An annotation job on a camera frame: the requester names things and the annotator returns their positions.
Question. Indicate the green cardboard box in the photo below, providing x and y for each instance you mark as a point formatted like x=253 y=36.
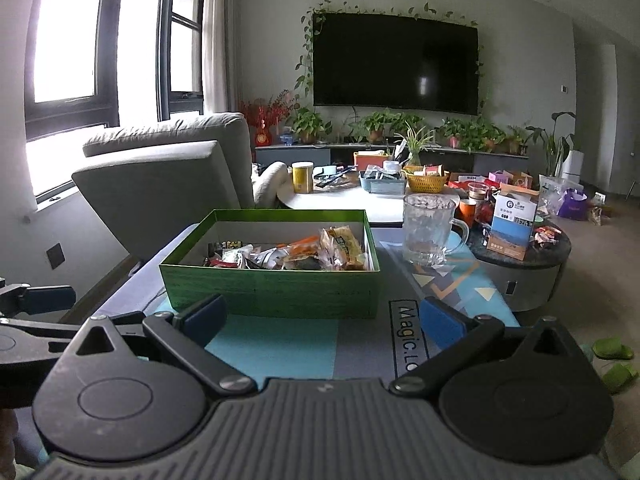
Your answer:
x=270 y=290

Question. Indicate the orange box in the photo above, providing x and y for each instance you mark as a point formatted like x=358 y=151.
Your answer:
x=367 y=160

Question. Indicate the cream plush cushion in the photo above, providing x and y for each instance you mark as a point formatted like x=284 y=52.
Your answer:
x=270 y=185

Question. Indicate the orange jar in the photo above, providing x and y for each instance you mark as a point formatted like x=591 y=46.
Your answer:
x=467 y=212

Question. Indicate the black framed window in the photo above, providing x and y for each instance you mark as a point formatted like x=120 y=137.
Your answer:
x=65 y=35
x=185 y=35

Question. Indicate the white blue carton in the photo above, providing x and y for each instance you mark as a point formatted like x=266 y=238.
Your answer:
x=510 y=230

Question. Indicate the spider plant in vase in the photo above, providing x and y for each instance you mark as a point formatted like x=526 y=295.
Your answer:
x=415 y=145

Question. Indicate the yellow can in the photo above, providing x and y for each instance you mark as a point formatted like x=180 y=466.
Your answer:
x=302 y=178

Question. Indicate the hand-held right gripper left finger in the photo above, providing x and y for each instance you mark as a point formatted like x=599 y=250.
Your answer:
x=207 y=317

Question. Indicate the tall leafy plant white pot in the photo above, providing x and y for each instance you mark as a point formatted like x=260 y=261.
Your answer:
x=573 y=165

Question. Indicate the red snack wrapper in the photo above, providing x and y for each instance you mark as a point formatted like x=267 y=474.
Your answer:
x=547 y=236

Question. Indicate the purple bag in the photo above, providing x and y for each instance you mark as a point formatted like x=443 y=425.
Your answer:
x=572 y=205

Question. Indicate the dark round side table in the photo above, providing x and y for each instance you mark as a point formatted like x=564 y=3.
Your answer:
x=530 y=280

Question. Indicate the green slipper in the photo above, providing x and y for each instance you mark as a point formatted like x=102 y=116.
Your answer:
x=612 y=348
x=620 y=377

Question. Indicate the pink cardboard box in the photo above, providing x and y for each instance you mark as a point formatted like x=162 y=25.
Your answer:
x=510 y=178

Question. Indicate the beige curtain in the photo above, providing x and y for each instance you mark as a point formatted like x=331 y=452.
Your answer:
x=220 y=35

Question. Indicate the grey armchair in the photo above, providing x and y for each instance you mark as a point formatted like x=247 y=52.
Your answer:
x=160 y=185

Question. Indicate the black wall television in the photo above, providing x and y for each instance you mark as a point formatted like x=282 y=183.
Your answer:
x=395 y=60

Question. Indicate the white round coffee table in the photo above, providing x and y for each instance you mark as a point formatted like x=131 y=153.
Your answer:
x=340 y=200

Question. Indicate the clear plastic jar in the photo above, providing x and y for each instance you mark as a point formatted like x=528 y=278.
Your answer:
x=480 y=195

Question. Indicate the yellow woven basket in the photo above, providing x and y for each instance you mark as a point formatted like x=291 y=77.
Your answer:
x=425 y=183

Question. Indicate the grey blue storage tray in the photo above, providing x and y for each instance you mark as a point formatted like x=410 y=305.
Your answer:
x=382 y=186

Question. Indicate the clear glass mug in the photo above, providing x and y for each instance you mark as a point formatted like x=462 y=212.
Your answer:
x=427 y=230

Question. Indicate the red flower arrangement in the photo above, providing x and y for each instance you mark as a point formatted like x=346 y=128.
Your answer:
x=265 y=112

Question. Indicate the black wall socket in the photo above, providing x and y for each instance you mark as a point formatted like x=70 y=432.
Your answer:
x=55 y=255

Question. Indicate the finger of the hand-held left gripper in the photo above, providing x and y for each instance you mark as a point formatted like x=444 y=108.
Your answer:
x=50 y=297
x=35 y=331

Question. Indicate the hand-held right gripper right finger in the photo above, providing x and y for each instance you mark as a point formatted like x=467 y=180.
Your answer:
x=442 y=322

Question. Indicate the green potted plant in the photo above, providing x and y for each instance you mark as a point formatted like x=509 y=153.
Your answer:
x=516 y=140
x=382 y=122
x=472 y=132
x=309 y=122

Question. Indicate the pile of snack packets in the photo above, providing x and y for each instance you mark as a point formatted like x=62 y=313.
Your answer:
x=300 y=255

